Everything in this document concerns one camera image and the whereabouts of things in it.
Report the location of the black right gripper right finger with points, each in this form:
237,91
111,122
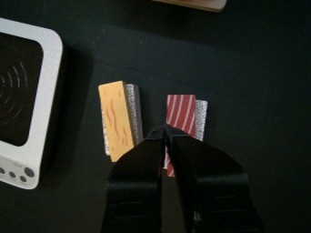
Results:
214,182

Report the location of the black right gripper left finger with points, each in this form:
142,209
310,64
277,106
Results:
136,179

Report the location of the yellow egg sushi toy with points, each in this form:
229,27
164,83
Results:
119,120

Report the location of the red striped tuna sushi toy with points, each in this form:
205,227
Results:
184,113

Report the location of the white toy induction stove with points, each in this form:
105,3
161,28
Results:
25,103

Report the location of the light wooden board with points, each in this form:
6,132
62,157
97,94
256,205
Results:
194,4

